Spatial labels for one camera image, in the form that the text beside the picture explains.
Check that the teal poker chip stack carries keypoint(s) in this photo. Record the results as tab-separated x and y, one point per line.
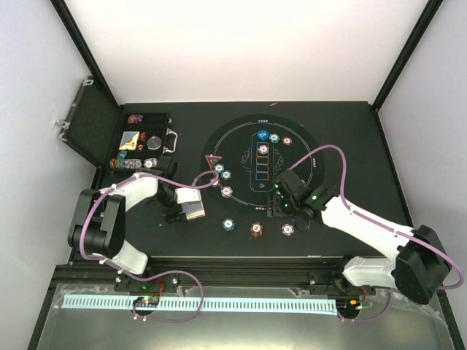
228	224

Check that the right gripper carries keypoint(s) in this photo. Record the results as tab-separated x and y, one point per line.
273	209

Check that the loose blue-white chips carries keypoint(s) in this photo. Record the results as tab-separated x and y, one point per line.
150	163

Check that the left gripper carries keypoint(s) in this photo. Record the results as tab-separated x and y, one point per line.
176	217

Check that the round black poker mat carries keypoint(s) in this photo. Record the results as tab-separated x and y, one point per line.
253	173

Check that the clear dealer button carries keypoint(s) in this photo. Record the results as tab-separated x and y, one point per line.
154	143

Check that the chips row in case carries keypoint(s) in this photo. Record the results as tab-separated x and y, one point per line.
123	163

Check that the card box in case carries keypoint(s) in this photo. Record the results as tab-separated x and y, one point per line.
129	140

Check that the purple chip mat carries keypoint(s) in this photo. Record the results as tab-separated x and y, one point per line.
263	149

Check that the light blue slotted strip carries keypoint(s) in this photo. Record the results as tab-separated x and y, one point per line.
207	304

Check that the purple poker chip stack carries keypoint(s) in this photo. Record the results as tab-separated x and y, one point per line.
288	229

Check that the red triangular all-in button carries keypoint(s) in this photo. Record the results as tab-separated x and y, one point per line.
212	160

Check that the deck of playing cards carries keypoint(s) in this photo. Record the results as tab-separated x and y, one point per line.
193	210

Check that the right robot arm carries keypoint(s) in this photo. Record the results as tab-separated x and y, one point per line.
413	260

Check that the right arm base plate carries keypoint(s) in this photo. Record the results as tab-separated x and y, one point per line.
334	283

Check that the red-brown poker chip stack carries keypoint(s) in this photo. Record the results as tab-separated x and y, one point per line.
256	229

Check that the black poker chip case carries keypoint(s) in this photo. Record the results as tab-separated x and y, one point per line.
94	126

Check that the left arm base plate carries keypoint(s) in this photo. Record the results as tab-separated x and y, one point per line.
166	283

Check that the purple chips in case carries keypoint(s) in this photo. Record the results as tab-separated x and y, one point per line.
135	118

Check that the blue round blind button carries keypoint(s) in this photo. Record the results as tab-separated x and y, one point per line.
262	135

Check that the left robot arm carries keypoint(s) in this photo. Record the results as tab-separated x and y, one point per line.
98	228

